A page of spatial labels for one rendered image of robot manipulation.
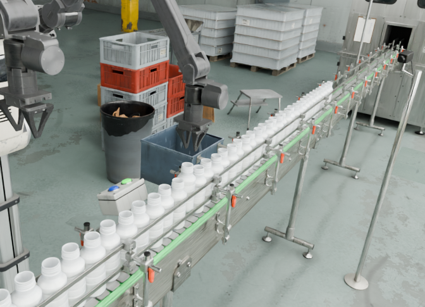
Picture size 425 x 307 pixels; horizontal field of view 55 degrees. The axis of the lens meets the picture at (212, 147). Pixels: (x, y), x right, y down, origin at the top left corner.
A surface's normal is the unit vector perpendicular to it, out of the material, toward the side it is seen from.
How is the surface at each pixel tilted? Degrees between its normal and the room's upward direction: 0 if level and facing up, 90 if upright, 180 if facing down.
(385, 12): 90
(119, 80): 90
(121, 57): 90
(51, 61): 89
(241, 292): 0
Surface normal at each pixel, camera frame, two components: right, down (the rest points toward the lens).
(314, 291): 0.09, -0.91
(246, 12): -0.47, 0.31
